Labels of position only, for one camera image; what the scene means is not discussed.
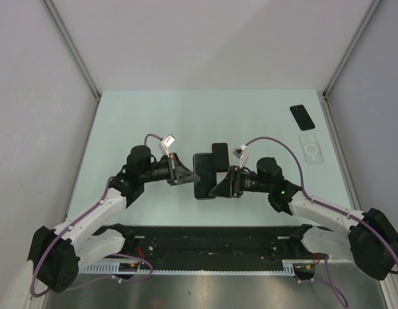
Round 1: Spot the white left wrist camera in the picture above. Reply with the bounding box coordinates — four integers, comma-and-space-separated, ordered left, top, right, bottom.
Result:
159, 134, 175, 157

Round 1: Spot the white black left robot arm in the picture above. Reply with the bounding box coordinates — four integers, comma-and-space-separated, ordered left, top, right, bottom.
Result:
28, 145, 200, 297

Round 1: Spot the clear magsafe phone case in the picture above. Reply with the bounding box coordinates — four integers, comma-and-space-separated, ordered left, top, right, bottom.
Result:
299, 135, 325, 165

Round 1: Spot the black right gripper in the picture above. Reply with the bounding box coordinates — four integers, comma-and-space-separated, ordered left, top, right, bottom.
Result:
209, 165, 271, 199

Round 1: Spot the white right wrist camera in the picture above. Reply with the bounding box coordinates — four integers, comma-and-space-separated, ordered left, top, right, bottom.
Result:
232, 144, 248, 169

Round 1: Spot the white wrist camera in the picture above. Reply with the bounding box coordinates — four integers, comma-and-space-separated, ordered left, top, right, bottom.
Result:
159, 134, 175, 157
232, 144, 248, 169

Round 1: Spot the black smartphone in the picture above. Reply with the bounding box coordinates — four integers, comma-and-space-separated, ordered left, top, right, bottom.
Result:
213, 143, 231, 171

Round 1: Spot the black phone case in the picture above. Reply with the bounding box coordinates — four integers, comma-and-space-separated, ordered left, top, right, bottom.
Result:
192, 152, 219, 201

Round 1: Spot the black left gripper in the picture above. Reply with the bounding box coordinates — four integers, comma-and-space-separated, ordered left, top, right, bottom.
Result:
140, 152, 199, 185

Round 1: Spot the beige ring phone case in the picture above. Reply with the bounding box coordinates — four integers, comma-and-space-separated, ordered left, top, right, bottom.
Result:
211, 142, 231, 173

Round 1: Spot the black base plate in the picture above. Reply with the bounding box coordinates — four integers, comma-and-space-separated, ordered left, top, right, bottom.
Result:
82, 225, 328, 272

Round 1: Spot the grey slotted cable duct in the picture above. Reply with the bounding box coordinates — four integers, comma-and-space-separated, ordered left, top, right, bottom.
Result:
79, 255, 315, 276

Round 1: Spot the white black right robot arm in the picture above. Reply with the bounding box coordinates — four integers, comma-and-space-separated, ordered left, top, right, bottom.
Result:
209, 157, 398, 281

